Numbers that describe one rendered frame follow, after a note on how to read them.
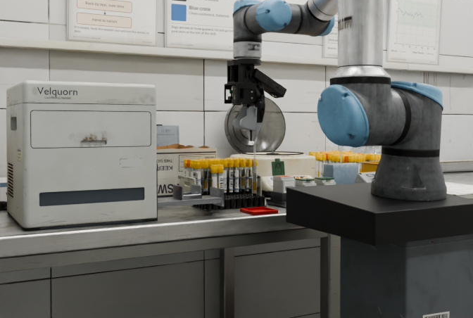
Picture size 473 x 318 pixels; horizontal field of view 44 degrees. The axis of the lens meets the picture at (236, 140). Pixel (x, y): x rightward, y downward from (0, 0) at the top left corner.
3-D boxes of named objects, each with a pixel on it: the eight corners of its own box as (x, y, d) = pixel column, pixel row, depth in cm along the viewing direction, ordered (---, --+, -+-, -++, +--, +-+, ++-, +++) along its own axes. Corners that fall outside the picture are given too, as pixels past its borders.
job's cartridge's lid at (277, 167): (272, 158, 156) (270, 158, 156) (273, 176, 156) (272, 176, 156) (284, 157, 158) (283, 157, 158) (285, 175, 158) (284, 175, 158)
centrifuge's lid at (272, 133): (226, 90, 199) (219, 94, 206) (229, 164, 196) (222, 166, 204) (285, 91, 206) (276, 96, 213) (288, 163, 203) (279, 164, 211)
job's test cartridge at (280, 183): (282, 201, 152) (282, 176, 152) (272, 199, 156) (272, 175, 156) (295, 200, 154) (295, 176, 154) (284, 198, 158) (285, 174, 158)
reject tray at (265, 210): (253, 215, 138) (253, 212, 138) (239, 211, 144) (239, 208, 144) (278, 213, 141) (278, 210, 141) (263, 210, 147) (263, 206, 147)
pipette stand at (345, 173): (336, 200, 164) (336, 164, 163) (319, 198, 169) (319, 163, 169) (362, 198, 169) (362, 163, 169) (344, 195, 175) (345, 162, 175)
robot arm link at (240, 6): (243, -4, 148) (226, 2, 155) (243, 39, 148) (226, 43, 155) (269, -2, 151) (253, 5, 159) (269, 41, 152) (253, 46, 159)
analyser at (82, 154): (23, 231, 116) (22, 79, 116) (6, 213, 141) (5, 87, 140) (169, 219, 131) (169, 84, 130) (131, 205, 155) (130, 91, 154)
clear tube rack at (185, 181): (194, 205, 154) (194, 178, 154) (179, 201, 163) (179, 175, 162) (262, 200, 163) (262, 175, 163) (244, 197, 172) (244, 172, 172)
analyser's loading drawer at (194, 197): (140, 212, 129) (140, 188, 129) (131, 208, 135) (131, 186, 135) (224, 206, 139) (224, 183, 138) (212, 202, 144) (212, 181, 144)
